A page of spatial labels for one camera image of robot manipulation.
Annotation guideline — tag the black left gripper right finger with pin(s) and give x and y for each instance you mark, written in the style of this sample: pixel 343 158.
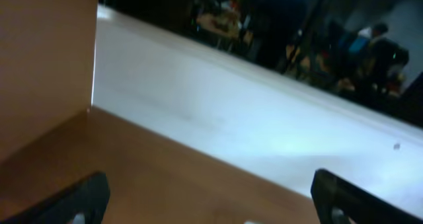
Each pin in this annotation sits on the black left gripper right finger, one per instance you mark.
pixel 339 201

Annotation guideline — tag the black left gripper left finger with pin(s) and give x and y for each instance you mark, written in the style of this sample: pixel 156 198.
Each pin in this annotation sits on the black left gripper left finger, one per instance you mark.
pixel 89 197

